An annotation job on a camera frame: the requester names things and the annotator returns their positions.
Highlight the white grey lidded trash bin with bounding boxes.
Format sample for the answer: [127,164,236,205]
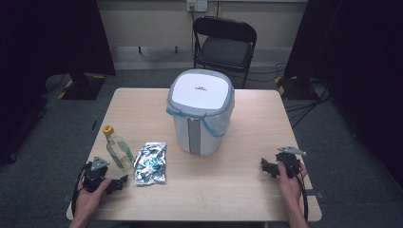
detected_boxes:
[165,68,236,156]

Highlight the black yellow-striped stand base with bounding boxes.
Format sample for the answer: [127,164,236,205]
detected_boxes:
[274,75,318,102]
[56,71,107,102]

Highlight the black floor cables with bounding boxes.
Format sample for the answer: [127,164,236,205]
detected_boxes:
[250,62,333,129]

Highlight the translucent blue-trimmed bin liner bag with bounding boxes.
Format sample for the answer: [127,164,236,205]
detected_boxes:
[165,100,236,139]

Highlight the black wall outlet cable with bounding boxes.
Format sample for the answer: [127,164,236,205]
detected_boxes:
[188,9,196,68]

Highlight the person's right hand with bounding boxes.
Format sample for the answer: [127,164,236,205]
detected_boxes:
[277,161,309,207]

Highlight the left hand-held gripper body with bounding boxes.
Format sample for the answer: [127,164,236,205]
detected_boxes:
[81,156,110,194]

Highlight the black curtain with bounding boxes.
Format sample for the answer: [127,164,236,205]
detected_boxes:
[0,0,117,165]
[283,0,403,188]

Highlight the silver blue foil snack packet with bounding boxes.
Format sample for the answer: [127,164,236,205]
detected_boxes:
[133,142,168,186]

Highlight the clear bottle with yellow cap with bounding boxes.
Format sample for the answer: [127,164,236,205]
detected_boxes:
[102,124,136,171]

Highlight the white wall power outlet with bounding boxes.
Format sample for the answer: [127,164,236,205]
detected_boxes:
[185,0,209,13]

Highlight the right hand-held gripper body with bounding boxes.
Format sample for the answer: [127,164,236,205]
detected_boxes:
[275,145,308,179]

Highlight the black folding chair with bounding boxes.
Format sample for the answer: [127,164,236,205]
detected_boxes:
[192,15,258,89]

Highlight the person's left hand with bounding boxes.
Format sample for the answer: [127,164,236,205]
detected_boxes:
[74,179,112,219]

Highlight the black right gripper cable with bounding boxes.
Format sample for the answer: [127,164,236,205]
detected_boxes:
[286,169,310,222]

